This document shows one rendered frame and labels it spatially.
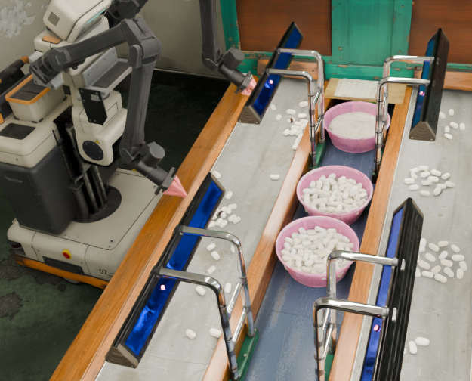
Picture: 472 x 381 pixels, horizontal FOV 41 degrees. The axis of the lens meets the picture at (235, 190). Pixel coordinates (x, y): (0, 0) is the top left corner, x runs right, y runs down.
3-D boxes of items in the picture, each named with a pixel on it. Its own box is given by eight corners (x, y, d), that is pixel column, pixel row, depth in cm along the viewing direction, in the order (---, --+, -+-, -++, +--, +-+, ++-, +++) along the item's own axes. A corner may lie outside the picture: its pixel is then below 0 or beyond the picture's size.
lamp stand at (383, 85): (371, 183, 236) (375, 79, 207) (378, 151, 250) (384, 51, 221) (423, 189, 230) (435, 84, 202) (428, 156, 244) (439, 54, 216)
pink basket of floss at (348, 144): (345, 165, 246) (345, 146, 239) (311, 132, 265) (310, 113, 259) (402, 144, 252) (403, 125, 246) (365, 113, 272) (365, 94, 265)
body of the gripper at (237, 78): (253, 72, 257) (239, 61, 256) (245, 85, 250) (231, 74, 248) (245, 82, 261) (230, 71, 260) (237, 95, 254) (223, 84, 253)
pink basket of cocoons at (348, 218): (302, 238, 218) (301, 218, 212) (293, 189, 238) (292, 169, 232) (379, 229, 217) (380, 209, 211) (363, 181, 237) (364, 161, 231)
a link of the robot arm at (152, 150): (135, 144, 222) (118, 152, 216) (149, 125, 214) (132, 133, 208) (155, 170, 221) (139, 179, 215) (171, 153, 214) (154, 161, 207)
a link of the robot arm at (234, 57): (210, 51, 256) (202, 63, 251) (224, 33, 248) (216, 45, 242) (233, 69, 259) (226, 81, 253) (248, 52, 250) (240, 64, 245)
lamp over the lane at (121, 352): (105, 363, 143) (97, 343, 138) (201, 189, 186) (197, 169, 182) (137, 370, 140) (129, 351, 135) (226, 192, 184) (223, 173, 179)
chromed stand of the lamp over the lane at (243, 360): (176, 379, 180) (145, 274, 151) (200, 324, 194) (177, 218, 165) (239, 394, 174) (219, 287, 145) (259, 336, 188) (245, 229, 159)
